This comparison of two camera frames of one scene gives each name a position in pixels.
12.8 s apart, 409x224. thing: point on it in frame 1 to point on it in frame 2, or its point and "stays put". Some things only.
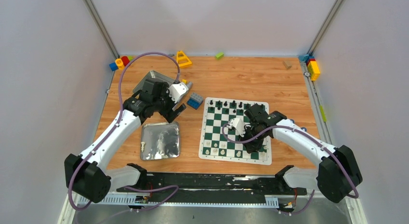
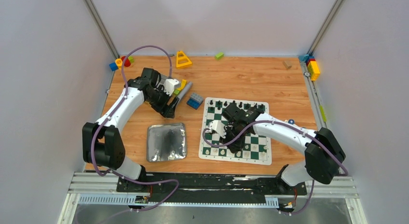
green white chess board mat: [213, 145] stays put
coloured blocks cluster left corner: [120, 63] stays put
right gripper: [251, 147] to [235, 147]
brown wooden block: [287, 64] stays put
